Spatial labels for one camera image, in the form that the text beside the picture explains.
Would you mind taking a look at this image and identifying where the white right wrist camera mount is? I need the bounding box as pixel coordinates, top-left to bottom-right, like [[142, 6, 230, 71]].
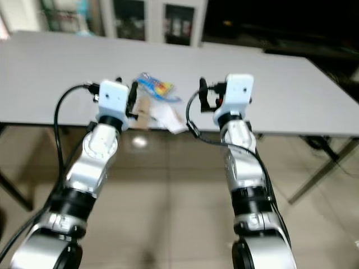
[[213, 73, 254, 121]]

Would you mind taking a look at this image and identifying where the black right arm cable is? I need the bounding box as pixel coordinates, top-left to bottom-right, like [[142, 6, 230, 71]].
[[185, 90, 278, 202]]

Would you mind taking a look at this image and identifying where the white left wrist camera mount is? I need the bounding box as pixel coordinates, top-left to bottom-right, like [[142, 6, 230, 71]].
[[98, 80, 131, 125]]

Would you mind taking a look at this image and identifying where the brown cardboard piece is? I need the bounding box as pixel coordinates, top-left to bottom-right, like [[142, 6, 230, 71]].
[[135, 98, 155, 131]]

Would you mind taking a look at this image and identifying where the blue yellow snack wrapper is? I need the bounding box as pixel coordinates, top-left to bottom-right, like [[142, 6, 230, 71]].
[[137, 72, 183, 103]]

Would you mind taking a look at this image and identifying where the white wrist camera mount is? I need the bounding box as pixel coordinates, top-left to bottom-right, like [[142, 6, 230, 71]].
[[98, 80, 131, 125], [213, 73, 254, 121]]

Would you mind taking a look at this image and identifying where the black table leg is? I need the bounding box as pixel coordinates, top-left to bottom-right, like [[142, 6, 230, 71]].
[[0, 128, 35, 212]]

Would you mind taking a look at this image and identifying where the white crumpled paper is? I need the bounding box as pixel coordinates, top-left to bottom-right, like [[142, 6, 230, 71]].
[[149, 104, 188, 134]]

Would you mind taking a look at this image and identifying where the white glass door cabinet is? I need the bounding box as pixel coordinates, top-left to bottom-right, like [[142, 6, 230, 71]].
[[101, 0, 208, 47]]

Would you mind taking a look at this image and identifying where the white shelf with items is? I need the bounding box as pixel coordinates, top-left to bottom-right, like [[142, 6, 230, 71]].
[[34, 0, 104, 37]]

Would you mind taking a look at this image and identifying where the grey slanted table leg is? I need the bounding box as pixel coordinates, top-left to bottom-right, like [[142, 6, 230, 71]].
[[287, 137, 351, 205]]

